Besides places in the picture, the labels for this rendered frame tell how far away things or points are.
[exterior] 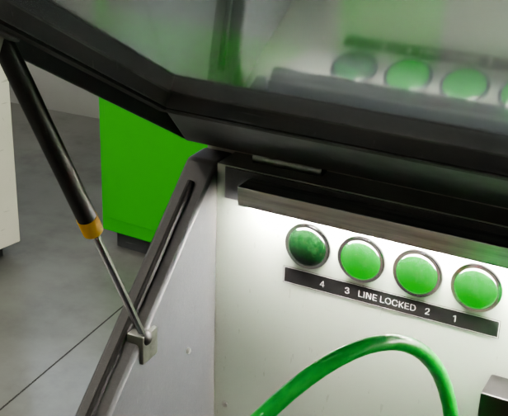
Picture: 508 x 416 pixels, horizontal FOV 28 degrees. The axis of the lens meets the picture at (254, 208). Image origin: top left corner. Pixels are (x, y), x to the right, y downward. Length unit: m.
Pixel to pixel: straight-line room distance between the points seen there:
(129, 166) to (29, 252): 0.56
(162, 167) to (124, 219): 0.32
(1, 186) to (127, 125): 0.53
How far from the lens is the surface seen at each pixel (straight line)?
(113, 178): 4.06
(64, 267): 4.07
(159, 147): 3.87
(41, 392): 3.35
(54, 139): 0.86
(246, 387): 1.20
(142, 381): 1.07
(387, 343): 0.85
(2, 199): 4.05
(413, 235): 1.00
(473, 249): 0.98
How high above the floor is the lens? 1.85
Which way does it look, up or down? 24 degrees down
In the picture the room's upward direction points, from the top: 2 degrees clockwise
